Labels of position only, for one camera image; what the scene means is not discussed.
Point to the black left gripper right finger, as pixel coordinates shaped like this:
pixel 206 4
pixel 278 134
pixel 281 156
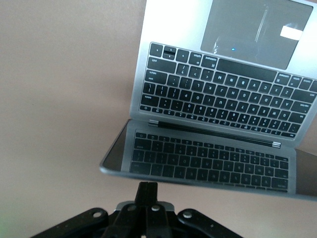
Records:
pixel 153 196

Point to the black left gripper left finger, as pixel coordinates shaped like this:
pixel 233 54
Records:
pixel 142 196

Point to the silver laptop with black keys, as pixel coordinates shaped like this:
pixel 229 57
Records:
pixel 173 27

